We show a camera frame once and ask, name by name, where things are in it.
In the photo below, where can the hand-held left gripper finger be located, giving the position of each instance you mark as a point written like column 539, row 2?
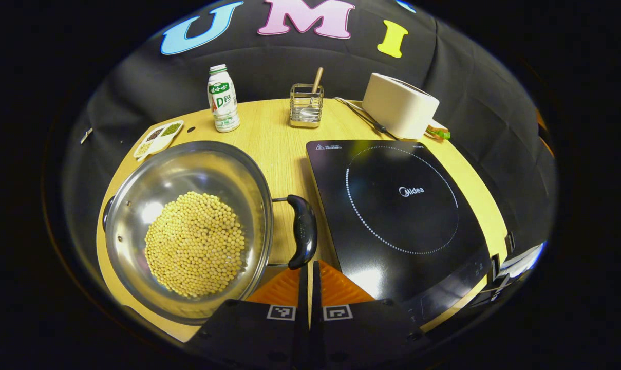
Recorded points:
column 303, row 334
column 315, row 334

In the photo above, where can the black induction cooktop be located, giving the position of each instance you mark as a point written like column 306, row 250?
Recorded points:
column 392, row 216

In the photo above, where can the pile of yellow soybeans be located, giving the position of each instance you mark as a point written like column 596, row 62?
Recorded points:
column 194, row 246

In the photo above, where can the sandwich on plate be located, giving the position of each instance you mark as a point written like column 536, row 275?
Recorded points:
column 438, row 133

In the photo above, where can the white toaster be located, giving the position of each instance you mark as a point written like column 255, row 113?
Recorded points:
column 397, row 105

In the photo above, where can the white divided dish of beans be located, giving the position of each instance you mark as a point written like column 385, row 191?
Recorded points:
column 158, row 139

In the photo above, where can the white drink bottle green label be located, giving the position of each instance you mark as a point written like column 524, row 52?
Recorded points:
column 223, row 103

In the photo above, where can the pale clothespin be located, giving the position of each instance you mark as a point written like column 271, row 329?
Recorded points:
column 86, row 135

